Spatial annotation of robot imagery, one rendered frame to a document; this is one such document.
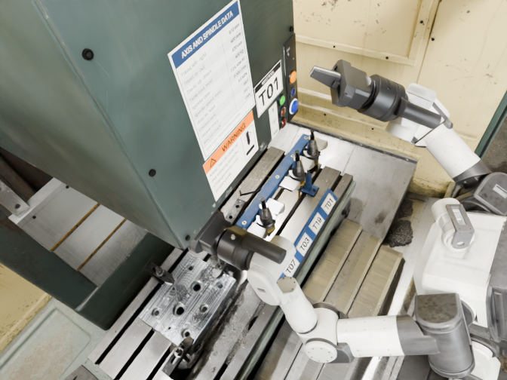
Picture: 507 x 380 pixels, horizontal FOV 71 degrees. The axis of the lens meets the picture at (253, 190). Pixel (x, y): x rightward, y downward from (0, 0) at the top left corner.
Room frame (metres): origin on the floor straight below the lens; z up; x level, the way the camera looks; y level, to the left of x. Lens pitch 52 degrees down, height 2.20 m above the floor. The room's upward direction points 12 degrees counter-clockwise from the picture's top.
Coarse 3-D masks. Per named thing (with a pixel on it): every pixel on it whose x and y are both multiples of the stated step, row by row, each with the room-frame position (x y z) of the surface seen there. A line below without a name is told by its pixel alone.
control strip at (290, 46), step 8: (288, 40) 0.64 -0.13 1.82; (288, 48) 0.64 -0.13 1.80; (288, 56) 0.64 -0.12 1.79; (296, 56) 0.66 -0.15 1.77; (288, 64) 0.64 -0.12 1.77; (296, 64) 0.66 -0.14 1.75; (288, 72) 0.64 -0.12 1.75; (288, 80) 0.64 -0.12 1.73; (296, 80) 0.66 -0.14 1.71; (288, 88) 0.64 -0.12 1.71; (296, 88) 0.66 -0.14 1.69; (280, 96) 0.61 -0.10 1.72; (288, 96) 0.63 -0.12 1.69; (296, 96) 0.66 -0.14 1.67; (280, 104) 0.60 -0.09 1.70; (288, 104) 0.63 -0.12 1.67; (280, 112) 0.60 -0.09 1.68; (288, 112) 0.63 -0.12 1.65; (296, 112) 0.66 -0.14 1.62; (288, 120) 0.63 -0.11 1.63
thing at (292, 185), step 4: (284, 176) 0.80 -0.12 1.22; (288, 176) 0.80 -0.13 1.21; (284, 180) 0.79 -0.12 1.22; (288, 180) 0.78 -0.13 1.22; (292, 180) 0.78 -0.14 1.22; (296, 180) 0.77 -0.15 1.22; (280, 184) 0.77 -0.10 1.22; (284, 184) 0.77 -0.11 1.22; (288, 184) 0.76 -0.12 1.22; (292, 184) 0.76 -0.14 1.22; (296, 184) 0.76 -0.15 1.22; (284, 188) 0.75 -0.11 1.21; (288, 188) 0.75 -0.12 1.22; (292, 188) 0.74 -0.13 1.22; (296, 188) 0.74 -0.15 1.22
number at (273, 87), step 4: (276, 76) 0.60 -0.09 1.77; (272, 80) 0.59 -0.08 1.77; (276, 80) 0.60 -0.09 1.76; (280, 80) 0.61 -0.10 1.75; (268, 84) 0.58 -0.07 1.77; (272, 84) 0.59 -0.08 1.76; (276, 84) 0.60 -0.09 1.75; (280, 84) 0.61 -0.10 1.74; (268, 88) 0.58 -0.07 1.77; (272, 88) 0.59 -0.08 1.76; (276, 88) 0.60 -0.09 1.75; (280, 88) 0.61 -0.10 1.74; (268, 92) 0.58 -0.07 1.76; (272, 92) 0.59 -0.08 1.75; (276, 92) 0.60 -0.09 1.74; (268, 96) 0.58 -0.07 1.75; (272, 96) 0.59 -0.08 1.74; (268, 100) 0.58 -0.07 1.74
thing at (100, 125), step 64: (0, 0) 0.37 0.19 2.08; (64, 0) 0.36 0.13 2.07; (128, 0) 0.41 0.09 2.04; (192, 0) 0.48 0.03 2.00; (256, 0) 0.58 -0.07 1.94; (0, 64) 0.46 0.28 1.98; (64, 64) 0.35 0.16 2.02; (128, 64) 0.38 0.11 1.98; (256, 64) 0.56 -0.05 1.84; (0, 128) 0.64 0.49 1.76; (64, 128) 0.42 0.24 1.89; (128, 128) 0.35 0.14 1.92; (192, 128) 0.43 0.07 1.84; (256, 128) 0.54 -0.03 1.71; (128, 192) 0.38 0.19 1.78; (192, 192) 0.39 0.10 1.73
